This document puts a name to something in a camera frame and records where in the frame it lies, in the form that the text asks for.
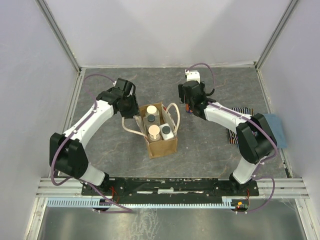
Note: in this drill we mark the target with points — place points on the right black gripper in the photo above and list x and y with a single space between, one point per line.
181 93

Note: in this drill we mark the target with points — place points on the aluminium corner post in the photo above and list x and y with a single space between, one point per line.
276 33
47 13

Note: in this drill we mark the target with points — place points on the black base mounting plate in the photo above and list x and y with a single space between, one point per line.
133 190

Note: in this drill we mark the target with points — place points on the blue folded cloth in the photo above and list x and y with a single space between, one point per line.
275 125

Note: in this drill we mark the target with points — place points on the orange bottle blue cap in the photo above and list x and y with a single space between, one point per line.
187 109

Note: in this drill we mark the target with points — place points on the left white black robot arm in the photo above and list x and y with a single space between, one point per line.
67 150

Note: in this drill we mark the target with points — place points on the left aluminium corner post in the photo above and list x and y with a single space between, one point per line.
47 13

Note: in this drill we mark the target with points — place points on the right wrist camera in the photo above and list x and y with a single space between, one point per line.
192 75

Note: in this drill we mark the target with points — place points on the clear bottle grey cap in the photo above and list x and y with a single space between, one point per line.
152 119

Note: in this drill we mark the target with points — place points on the brown canvas tote bag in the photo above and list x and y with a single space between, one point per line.
168 114

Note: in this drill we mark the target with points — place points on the aluminium frame rail front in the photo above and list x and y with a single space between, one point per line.
284 188

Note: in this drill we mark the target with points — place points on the white bottle grey cap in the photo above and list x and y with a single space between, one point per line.
166 132

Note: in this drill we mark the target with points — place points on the white pump dispenser bottle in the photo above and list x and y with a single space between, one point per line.
154 134

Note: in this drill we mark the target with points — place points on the right aluminium corner post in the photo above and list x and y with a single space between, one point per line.
276 33

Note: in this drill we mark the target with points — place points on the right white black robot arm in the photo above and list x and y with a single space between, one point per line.
255 139

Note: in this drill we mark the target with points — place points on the clear bottle beige cap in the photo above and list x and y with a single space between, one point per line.
151 110

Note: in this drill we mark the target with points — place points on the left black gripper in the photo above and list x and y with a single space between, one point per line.
134 110

